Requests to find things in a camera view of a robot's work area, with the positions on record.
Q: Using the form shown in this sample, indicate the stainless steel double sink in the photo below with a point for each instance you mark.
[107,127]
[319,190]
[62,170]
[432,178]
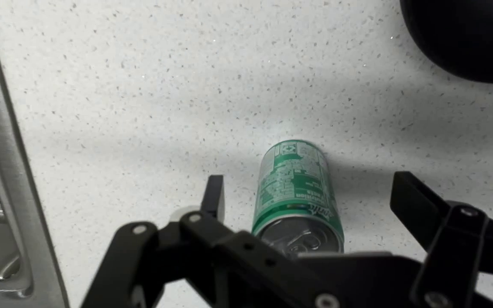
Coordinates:
[7,188]

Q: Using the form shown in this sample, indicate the black bowl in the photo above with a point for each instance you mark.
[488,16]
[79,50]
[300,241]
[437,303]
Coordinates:
[470,34]

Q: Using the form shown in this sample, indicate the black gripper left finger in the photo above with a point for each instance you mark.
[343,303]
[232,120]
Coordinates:
[240,262]

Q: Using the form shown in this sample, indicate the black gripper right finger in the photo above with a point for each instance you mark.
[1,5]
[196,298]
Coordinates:
[458,245]

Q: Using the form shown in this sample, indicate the green soda can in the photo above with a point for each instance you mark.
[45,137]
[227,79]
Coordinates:
[295,188]

